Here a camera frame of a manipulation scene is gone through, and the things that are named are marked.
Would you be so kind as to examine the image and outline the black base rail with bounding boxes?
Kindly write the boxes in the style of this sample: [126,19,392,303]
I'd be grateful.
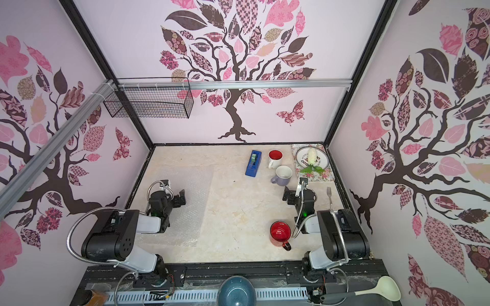
[70,260,388,305]

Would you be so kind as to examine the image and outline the rear aluminium frame bar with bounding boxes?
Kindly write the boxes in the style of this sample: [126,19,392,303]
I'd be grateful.
[118,79,352,90]

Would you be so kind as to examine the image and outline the lavender mug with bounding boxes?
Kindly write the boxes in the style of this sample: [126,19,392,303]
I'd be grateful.
[271,166,293,187]

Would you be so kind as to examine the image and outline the black wire basket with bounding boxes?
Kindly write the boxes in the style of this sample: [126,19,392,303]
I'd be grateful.
[104,76,194,119]

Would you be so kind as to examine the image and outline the floral placemat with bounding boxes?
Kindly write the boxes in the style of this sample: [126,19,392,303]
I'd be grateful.
[291,144,335,182]

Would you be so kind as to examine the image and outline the aluminium frame bar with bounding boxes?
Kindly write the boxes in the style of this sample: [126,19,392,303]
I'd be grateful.
[1,80,116,219]
[118,79,352,90]

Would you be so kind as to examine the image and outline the white green toy vegetable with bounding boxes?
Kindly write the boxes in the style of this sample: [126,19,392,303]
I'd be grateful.
[300,148,325,175]

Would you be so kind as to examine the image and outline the white mug red interior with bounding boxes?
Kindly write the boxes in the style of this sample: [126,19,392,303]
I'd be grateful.
[267,149,283,169]

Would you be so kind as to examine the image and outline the blue ceramic bowl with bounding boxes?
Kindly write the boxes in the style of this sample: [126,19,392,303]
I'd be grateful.
[216,275,257,306]

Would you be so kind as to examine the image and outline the cream ladle grey handle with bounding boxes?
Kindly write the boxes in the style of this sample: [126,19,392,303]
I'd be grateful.
[320,276,401,302]

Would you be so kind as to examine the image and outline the blue tape dispenser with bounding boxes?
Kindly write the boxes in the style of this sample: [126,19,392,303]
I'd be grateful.
[245,150,262,177]

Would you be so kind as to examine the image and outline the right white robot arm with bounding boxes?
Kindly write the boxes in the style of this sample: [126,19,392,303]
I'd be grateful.
[283,187,370,270]

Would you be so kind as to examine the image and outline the white decorated plate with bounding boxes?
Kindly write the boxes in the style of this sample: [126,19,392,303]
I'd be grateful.
[295,147,329,170]

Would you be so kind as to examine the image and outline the brown jar black lid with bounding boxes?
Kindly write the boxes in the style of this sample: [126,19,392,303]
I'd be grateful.
[77,290,108,306]

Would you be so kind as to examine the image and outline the white slotted cable duct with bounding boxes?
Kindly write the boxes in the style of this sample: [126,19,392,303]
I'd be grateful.
[117,287,309,305]

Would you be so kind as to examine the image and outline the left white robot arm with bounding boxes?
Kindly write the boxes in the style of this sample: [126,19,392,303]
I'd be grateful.
[81,190,186,274]

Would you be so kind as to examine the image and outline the metal fork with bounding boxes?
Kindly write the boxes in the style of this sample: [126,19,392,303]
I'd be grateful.
[327,186,333,210]

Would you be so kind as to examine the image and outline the left aluminium frame bar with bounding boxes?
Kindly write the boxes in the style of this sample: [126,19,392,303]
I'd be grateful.
[1,80,116,219]

